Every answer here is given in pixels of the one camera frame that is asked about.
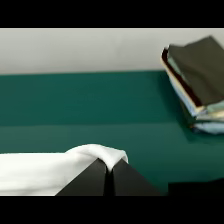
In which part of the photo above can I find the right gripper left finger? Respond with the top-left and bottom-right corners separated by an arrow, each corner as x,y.
55,157 -> 108,197

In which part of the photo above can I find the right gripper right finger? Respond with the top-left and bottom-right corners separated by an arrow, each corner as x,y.
111,158 -> 160,197

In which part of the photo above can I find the white garment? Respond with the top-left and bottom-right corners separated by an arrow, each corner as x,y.
0,143 -> 129,197

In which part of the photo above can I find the light blue garment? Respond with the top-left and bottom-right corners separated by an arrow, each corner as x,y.
169,78 -> 224,135

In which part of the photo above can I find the cream garment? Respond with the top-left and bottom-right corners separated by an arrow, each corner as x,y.
160,58 -> 224,119

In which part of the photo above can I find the dark red garment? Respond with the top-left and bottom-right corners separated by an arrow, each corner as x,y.
161,47 -> 204,108

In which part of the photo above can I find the pale green garment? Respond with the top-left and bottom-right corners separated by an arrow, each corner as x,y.
167,56 -> 224,114

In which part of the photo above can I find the dark grey garment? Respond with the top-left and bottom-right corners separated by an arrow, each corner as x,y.
166,35 -> 224,107

